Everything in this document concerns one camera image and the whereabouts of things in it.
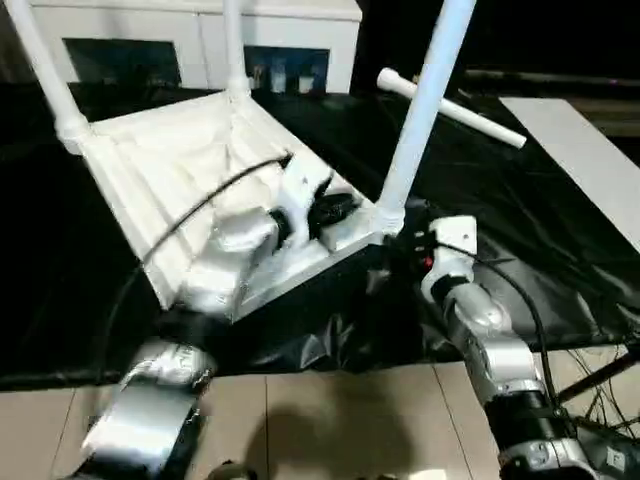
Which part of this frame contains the white plastic table leg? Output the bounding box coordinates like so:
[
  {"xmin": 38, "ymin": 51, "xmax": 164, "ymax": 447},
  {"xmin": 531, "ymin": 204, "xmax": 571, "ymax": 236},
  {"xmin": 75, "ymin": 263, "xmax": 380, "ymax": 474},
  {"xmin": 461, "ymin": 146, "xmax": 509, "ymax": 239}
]
[
  {"xmin": 373, "ymin": 0, "xmax": 478, "ymax": 237},
  {"xmin": 3, "ymin": 0, "xmax": 93, "ymax": 153},
  {"xmin": 376, "ymin": 67, "xmax": 529, "ymax": 150},
  {"xmin": 221, "ymin": 0, "xmax": 252, "ymax": 99}
]

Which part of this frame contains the white cabinet with glass doors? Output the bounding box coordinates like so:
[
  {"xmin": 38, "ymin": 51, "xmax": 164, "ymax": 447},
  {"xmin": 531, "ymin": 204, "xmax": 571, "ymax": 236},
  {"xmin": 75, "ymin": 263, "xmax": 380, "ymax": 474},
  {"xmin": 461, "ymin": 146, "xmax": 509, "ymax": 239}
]
[{"xmin": 0, "ymin": 0, "xmax": 363, "ymax": 95}]

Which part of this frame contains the flat white board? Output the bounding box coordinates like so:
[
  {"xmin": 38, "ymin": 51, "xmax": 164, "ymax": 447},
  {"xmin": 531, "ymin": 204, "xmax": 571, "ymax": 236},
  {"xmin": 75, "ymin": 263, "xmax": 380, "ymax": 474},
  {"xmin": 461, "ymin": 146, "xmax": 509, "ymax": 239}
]
[{"xmin": 498, "ymin": 96, "xmax": 640, "ymax": 255}]

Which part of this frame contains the black work mat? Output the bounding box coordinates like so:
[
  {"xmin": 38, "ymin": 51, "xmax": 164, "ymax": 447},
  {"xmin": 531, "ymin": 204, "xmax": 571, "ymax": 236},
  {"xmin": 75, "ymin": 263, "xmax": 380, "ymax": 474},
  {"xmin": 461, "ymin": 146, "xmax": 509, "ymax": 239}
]
[{"xmin": 0, "ymin": 78, "xmax": 640, "ymax": 393}]

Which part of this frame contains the black stand leg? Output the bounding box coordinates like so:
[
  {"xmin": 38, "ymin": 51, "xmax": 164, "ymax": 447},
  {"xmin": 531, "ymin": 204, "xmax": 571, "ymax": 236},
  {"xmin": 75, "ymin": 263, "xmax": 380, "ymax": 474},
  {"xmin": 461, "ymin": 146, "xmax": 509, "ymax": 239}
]
[{"xmin": 554, "ymin": 344, "xmax": 640, "ymax": 403}]

